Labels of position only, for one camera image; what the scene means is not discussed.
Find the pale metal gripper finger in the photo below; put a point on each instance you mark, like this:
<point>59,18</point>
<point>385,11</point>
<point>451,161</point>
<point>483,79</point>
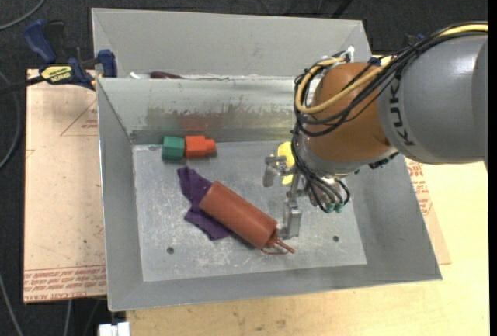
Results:
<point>268,175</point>
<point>292,222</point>

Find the yellow rounded toy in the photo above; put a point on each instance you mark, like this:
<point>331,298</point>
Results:
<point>284,151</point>

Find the grey metal bin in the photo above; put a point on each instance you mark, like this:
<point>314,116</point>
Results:
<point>233,260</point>

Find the purple cloth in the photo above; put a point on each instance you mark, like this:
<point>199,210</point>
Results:
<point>194,187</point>

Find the orange toy block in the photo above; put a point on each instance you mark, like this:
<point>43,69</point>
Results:
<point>197,147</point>

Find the green toy block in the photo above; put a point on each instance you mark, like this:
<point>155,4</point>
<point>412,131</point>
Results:
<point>172,148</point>

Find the dark red flat thing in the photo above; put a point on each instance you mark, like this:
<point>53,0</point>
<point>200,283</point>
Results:
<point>165,75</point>

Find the brown cardboard board red print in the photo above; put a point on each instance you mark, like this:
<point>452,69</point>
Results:
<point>58,179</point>

